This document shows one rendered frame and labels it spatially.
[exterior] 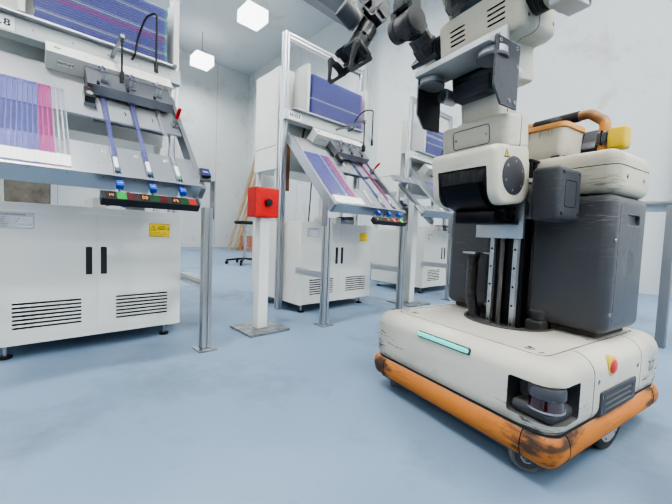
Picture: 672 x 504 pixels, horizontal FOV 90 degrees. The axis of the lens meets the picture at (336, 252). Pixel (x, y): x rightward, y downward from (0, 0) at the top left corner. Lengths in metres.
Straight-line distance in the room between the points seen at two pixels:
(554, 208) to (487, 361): 0.43
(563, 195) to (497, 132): 0.24
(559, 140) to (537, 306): 0.53
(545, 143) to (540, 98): 4.47
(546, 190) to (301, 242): 1.54
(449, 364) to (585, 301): 0.42
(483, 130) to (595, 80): 4.64
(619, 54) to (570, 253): 4.68
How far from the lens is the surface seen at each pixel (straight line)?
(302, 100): 2.59
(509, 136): 1.05
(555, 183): 1.06
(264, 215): 1.84
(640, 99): 5.51
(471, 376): 1.01
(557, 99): 5.71
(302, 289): 2.26
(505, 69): 1.03
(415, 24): 1.29
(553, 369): 0.92
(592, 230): 1.18
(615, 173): 1.19
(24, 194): 5.75
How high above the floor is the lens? 0.55
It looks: 3 degrees down
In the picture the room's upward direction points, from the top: 2 degrees clockwise
